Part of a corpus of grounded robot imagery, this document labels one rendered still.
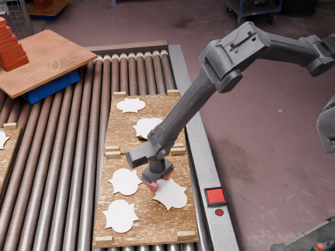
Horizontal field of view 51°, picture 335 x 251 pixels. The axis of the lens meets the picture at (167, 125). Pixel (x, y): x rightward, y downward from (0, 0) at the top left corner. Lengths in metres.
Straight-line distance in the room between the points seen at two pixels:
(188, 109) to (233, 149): 1.92
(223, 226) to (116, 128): 0.66
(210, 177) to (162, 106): 0.48
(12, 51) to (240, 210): 1.68
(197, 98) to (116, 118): 0.82
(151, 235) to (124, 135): 0.52
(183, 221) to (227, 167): 1.48
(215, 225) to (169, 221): 0.16
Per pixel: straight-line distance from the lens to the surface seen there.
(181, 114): 0.94
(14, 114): 1.87
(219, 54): 0.82
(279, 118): 3.19
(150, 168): 1.20
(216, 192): 1.33
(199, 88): 0.87
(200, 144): 1.52
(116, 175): 1.38
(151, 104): 1.71
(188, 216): 1.25
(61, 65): 1.92
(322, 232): 2.18
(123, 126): 1.60
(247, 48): 0.81
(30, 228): 1.36
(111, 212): 1.27
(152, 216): 1.26
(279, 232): 2.40
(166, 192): 1.28
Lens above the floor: 1.97
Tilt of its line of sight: 41 degrees down
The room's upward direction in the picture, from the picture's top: 3 degrees counter-clockwise
